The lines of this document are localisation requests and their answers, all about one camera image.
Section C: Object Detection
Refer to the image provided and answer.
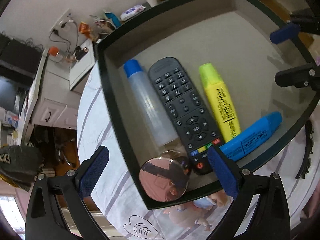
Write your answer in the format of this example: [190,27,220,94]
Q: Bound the clear bottle with orange cap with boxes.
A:
[48,46,75,64]

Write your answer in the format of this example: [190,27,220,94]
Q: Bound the yellow highlighter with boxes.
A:
[199,63,242,143]

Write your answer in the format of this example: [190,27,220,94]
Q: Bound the blue and white pouch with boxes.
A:
[104,11,122,28]

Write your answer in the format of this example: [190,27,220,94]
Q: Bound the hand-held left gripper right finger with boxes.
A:
[207,146,291,240]

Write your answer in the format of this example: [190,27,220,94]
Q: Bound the orange snack bag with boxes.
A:
[79,22,93,40]

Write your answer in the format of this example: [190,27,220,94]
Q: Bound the black remote control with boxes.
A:
[147,57,224,175]

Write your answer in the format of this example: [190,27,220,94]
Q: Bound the black computer monitor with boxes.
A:
[0,76,30,110]

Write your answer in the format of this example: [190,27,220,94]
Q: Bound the rose gold round mirror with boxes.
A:
[139,150,192,202]

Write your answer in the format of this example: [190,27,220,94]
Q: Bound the blue highlighter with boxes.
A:
[220,111,283,162]

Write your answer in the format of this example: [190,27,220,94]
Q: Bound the blue and white carton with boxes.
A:
[2,110,19,128]

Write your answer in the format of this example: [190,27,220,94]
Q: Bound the wet wipes pack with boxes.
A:
[120,4,146,21]

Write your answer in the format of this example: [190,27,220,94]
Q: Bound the black power cable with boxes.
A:
[49,21,80,53]

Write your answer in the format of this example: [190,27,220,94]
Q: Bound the pink box with dark rim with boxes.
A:
[96,0,318,210]

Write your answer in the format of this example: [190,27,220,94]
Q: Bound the white wall outlet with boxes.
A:
[49,8,73,34]

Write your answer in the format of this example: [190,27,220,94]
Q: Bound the pig doll in blue dress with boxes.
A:
[162,189,232,231]

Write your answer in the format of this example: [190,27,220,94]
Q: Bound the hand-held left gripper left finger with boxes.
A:
[25,145,110,240]

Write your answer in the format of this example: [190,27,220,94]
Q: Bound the white low cabinet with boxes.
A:
[69,39,98,90]

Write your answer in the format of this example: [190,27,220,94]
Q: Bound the small black gadget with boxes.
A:
[74,47,89,61]

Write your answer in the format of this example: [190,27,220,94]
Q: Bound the clear bag of small things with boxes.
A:
[94,15,114,34]

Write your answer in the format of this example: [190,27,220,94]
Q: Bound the grey jacket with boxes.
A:
[0,144,44,193]

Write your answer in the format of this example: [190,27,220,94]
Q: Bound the clear tube with blue cap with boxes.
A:
[124,59,180,147]

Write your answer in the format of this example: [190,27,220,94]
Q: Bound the black office chair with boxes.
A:
[32,126,77,178]

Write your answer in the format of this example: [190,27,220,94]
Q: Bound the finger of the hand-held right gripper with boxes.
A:
[269,8,320,45]
[274,63,320,98]

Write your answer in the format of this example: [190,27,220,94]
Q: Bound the white desk with drawers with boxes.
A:
[15,47,83,145]

